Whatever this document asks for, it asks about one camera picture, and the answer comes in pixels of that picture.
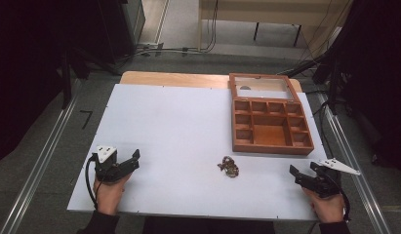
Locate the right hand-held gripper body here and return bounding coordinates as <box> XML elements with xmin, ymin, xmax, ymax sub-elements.
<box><xmin>304</xmin><ymin>157</ymin><xmax>362</xmax><ymax>200</ymax></box>

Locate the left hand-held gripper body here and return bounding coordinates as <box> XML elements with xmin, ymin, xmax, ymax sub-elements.
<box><xmin>90</xmin><ymin>144</ymin><xmax>125</xmax><ymax>183</ymax></box>

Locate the person's right hand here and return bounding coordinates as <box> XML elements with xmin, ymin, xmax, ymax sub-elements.
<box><xmin>301</xmin><ymin>186</ymin><xmax>346</xmax><ymax>224</ymax></box>

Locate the person's left hand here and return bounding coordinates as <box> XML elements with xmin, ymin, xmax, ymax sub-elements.
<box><xmin>93</xmin><ymin>173</ymin><xmax>133</xmax><ymax>216</ymax></box>

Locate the white table board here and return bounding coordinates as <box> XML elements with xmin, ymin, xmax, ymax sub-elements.
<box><xmin>66</xmin><ymin>83</ymin><xmax>329</xmax><ymax>222</ymax></box>

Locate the wooden compartment box with lid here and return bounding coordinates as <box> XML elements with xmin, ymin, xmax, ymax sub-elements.
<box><xmin>228</xmin><ymin>72</ymin><xmax>316</xmax><ymax>156</ymax></box>

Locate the wooden table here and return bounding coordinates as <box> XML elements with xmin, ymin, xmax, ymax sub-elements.
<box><xmin>119</xmin><ymin>70</ymin><xmax>303</xmax><ymax>94</ymax></box>

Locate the black stand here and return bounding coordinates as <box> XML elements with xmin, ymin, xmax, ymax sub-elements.
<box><xmin>59</xmin><ymin>48</ymin><xmax>123</xmax><ymax>110</ymax></box>
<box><xmin>279</xmin><ymin>55</ymin><xmax>353</xmax><ymax>115</ymax></box>

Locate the person's dark lap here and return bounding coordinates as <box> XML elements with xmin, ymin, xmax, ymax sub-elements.
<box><xmin>141</xmin><ymin>215</ymin><xmax>278</xmax><ymax>234</ymax></box>

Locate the black curtain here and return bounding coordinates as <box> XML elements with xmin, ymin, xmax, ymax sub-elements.
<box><xmin>0</xmin><ymin>0</ymin><xmax>138</xmax><ymax>167</ymax></box>
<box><xmin>313</xmin><ymin>0</ymin><xmax>401</xmax><ymax>167</ymax></box>

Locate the grey cabinet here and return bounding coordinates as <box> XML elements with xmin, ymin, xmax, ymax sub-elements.
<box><xmin>120</xmin><ymin>0</ymin><xmax>146</xmax><ymax>48</ymax></box>

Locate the beige table with black legs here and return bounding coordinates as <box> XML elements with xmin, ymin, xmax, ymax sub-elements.
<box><xmin>197</xmin><ymin>0</ymin><xmax>353</xmax><ymax>52</ymax></box>

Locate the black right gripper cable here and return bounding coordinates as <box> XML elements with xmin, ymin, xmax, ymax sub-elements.
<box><xmin>322</xmin><ymin>169</ymin><xmax>352</xmax><ymax>222</ymax></box>

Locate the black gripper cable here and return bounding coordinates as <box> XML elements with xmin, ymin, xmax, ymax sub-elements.
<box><xmin>322</xmin><ymin>169</ymin><xmax>352</xmax><ymax>222</ymax></box>
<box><xmin>84</xmin><ymin>153</ymin><xmax>100</xmax><ymax>210</ymax></box>

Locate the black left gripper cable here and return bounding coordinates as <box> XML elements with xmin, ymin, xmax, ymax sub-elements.
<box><xmin>84</xmin><ymin>153</ymin><xmax>100</xmax><ymax>210</ymax></box>

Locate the aluminium floor rail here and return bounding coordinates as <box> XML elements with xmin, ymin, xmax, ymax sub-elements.
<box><xmin>0</xmin><ymin>79</ymin><xmax>83</xmax><ymax>234</ymax></box>
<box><xmin>316</xmin><ymin>92</ymin><xmax>392</xmax><ymax>234</ymax></box>

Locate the black floor cable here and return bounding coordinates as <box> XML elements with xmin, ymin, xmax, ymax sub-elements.
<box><xmin>312</xmin><ymin>99</ymin><xmax>337</xmax><ymax>160</ymax></box>

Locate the brown bead bracelet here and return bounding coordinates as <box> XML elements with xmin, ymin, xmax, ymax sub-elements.
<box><xmin>217</xmin><ymin>155</ymin><xmax>240</xmax><ymax>179</ymax></box>

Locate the floor cable bundle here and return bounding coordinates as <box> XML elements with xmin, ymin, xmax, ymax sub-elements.
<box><xmin>114</xmin><ymin>0</ymin><xmax>221</xmax><ymax>62</ymax></box>

